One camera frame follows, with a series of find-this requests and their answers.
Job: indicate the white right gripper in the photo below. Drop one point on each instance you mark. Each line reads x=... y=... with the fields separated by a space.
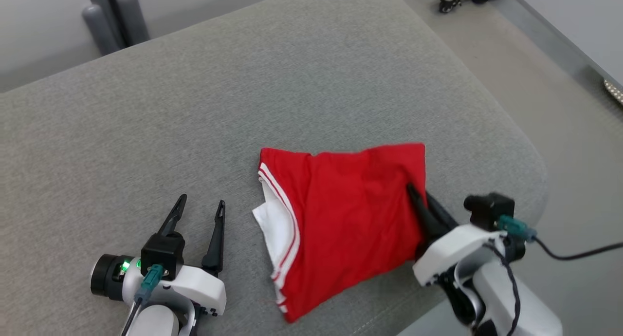
x=452 y=251

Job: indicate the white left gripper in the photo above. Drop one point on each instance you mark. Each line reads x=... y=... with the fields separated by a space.
x=194 y=285

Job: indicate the red Bulls 23 jersey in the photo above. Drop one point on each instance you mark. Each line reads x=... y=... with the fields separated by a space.
x=350 y=219

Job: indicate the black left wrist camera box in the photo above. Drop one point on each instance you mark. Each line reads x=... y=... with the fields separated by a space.
x=163 y=255

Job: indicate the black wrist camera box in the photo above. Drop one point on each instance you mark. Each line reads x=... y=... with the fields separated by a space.
x=489 y=210
x=163 y=255

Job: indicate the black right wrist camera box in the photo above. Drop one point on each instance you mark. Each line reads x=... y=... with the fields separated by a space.
x=489 y=210

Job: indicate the grey rounded partition post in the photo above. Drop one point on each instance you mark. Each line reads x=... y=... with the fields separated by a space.
x=100 y=31
x=132 y=17

